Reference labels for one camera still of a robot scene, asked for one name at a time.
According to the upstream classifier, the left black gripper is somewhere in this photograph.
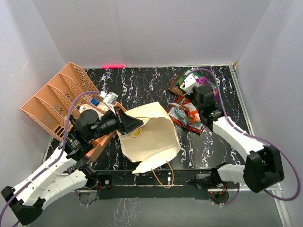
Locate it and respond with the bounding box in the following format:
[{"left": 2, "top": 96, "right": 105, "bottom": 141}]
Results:
[{"left": 89, "top": 105, "right": 143, "bottom": 141}]

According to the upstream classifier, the yellow M&M candy bag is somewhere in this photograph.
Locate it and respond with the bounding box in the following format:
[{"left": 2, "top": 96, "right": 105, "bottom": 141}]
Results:
[{"left": 131, "top": 127, "right": 142, "bottom": 138}]

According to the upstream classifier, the purple snack bag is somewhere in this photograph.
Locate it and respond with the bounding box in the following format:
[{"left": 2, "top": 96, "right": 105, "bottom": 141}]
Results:
[{"left": 196, "top": 76, "right": 219, "bottom": 102}]

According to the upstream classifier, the red snack packet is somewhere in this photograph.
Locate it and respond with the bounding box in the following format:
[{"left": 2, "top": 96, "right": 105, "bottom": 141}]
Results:
[{"left": 167, "top": 96, "right": 204, "bottom": 134}]

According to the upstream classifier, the green snack bag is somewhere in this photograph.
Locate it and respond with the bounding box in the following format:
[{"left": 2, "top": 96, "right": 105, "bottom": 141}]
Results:
[{"left": 177, "top": 70, "right": 202, "bottom": 87}]

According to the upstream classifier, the brown paper bag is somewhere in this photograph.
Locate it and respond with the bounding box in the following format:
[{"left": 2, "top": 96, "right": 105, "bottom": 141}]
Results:
[{"left": 117, "top": 102, "right": 181, "bottom": 189}]

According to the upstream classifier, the teal snack packet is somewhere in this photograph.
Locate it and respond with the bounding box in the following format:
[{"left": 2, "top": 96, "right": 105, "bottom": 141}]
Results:
[{"left": 169, "top": 106, "right": 192, "bottom": 127}]

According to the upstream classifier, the brown kettle chips bag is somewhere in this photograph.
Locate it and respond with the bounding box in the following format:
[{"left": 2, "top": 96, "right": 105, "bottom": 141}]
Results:
[{"left": 165, "top": 72, "right": 185, "bottom": 96}]

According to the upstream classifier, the orange snack packet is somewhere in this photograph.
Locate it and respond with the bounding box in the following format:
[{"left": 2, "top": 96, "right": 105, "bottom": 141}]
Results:
[{"left": 183, "top": 101, "right": 200, "bottom": 124}]

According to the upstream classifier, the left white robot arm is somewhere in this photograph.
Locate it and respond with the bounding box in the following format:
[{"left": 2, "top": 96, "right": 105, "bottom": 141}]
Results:
[{"left": 1, "top": 106, "right": 143, "bottom": 226}]

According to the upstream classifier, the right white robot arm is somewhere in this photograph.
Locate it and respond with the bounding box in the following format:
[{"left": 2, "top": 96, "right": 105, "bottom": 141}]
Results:
[{"left": 186, "top": 86, "right": 285, "bottom": 192}]

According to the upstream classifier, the pink compartment tray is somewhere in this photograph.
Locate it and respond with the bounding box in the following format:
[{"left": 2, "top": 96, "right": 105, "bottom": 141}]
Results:
[{"left": 85, "top": 104, "right": 116, "bottom": 161}]

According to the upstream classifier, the small blue box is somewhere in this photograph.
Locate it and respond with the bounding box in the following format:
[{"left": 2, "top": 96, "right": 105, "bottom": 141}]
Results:
[{"left": 90, "top": 99, "right": 99, "bottom": 106}]

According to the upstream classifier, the white round bottle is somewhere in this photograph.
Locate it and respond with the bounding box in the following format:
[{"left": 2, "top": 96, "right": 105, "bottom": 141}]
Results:
[{"left": 79, "top": 104, "right": 95, "bottom": 113}]

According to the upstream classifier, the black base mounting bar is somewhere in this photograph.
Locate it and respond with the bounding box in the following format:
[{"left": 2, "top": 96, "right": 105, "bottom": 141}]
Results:
[{"left": 97, "top": 169, "right": 237, "bottom": 204}]

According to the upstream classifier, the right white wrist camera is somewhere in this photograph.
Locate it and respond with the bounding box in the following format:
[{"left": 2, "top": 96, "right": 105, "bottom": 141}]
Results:
[{"left": 180, "top": 73, "right": 199, "bottom": 95}]

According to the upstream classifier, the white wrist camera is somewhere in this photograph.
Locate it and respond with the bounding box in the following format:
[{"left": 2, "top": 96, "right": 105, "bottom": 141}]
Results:
[
  {"left": 100, "top": 91, "right": 118, "bottom": 114},
  {"left": 180, "top": 73, "right": 199, "bottom": 95}
]

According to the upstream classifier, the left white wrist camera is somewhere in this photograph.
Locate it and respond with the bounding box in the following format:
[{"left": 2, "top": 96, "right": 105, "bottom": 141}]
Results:
[{"left": 100, "top": 91, "right": 118, "bottom": 114}]

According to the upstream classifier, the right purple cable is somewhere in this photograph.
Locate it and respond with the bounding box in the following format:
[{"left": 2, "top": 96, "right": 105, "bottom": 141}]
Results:
[{"left": 187, "top": 68, "right": 299, "bottom": 201}]

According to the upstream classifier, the purple cable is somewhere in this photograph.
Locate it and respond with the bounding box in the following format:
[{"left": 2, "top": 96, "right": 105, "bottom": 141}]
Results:
[
  {"left": 0, "top": 91, "right": 105, "bottom": 227},
  {"left": 187, "top": 68, "right": 299, "bottom": 201}
]

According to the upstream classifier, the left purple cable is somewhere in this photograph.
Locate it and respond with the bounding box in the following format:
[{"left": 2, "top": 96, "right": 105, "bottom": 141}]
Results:
[{"left": 0, "top": 91, "right": 105, "bottom": 227}]

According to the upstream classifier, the aluminium frame rail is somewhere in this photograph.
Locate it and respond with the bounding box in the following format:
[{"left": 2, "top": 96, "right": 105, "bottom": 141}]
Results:
[{"left": 227, "top": 61, "right": 293, "bottom": 227}]

